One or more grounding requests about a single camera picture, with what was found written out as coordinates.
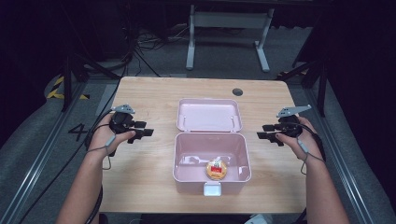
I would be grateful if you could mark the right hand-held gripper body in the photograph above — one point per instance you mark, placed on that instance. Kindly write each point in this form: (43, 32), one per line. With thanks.
(290, 126)

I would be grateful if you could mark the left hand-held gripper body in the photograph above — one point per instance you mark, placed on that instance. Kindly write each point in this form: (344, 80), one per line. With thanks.
(122, 122)

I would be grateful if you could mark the person's right hand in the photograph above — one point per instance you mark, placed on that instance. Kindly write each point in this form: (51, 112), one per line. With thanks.
(309, 143)

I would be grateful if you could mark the person's left hand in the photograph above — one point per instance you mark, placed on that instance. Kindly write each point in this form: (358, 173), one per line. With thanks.
(101, 140)

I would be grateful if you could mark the black tripod stand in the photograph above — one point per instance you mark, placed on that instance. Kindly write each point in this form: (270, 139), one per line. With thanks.
(322, 84)
(67, 81)

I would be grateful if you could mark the pink plastic storage box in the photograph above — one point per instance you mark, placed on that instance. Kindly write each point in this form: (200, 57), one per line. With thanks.
(211, 146)

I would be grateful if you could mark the round orange snack cup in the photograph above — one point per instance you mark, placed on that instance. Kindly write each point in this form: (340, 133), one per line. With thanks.
(216, 169)

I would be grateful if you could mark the yellow black hazard tape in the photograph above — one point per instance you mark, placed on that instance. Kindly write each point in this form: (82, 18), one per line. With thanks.
(57, 93)

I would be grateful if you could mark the white object under table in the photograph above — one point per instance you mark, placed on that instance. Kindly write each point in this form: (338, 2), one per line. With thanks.
(258, 219)

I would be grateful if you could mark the grey metal floor rail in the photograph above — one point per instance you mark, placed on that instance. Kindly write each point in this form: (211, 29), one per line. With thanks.
(342, 168)
(34, 168)

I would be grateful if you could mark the white metal table frame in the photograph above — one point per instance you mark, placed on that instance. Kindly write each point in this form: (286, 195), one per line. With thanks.
(229, 20)

